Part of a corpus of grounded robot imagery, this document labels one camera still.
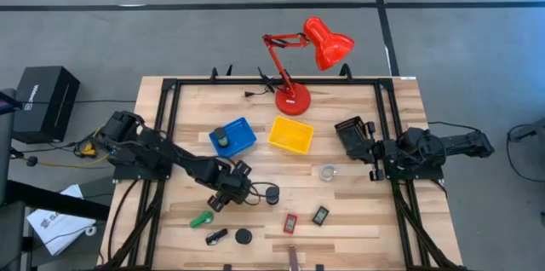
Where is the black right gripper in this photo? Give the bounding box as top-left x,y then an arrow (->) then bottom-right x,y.
364,121 -> 395,182

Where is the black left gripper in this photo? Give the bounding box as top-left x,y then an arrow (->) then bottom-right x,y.
207,159 -> 253,213

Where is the blue sand hourglass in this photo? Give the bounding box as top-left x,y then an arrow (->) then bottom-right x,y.
265,185 -> 281,206

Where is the small black rectangular device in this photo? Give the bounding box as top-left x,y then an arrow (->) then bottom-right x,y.
204,228 -> 229,247

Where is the lime green sand hourglass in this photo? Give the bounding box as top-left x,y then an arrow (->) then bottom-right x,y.
234,228 -> 254,245

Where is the red digital clock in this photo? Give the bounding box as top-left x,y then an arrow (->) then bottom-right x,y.
283,213 -> 299,235

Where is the black digital clock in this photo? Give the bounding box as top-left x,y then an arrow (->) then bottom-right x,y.
312,205 -> 330,227

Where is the black plastic basket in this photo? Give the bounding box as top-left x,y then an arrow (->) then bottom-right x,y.
334,115 -> 376,164

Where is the black capped hourglass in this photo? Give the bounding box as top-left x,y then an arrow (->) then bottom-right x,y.
212,126 -> 230,148

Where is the blue plastic basket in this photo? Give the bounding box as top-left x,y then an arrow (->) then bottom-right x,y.
208,116 -> 258,159

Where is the yellow plastic basket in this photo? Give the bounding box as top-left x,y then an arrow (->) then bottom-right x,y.
267,116 -> 315,155

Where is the white paper bag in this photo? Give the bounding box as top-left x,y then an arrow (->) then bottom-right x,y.
26,184 -> 98,257

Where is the dark grey cart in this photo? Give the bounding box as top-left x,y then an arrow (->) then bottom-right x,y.
0,88 -> 112,271

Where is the black cardboard box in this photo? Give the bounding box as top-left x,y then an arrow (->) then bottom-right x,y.
11,65 -> 81,144

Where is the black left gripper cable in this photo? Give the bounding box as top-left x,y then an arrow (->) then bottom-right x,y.
249,181 -> 280,206

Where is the black lamp power cord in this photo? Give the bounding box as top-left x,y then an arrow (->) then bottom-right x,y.
244,66 -> 277,98

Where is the table-level camera mount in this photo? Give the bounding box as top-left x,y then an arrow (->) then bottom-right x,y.
285,244 -> 302,271

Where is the black aluminium table frame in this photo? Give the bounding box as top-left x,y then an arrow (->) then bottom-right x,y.
95,66 -> 469,271

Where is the black floor cable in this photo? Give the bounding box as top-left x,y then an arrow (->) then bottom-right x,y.
505,122 -> 545,185

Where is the yellow cable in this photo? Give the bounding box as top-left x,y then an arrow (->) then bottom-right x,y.
36,141 -> 112,169

